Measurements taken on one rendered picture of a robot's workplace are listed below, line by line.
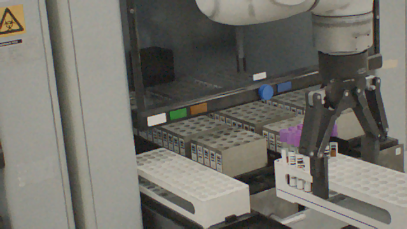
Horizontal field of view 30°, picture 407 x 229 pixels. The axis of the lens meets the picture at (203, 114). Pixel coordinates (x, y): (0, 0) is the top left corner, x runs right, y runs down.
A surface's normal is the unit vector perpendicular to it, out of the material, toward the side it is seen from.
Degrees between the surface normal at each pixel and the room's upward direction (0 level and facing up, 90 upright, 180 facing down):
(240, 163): 90
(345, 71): 90
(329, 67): 90
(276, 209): 90
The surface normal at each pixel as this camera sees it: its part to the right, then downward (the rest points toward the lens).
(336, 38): -0.31, 0.29
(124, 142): 0.56, 0.19
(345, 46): -0.10, 0.29
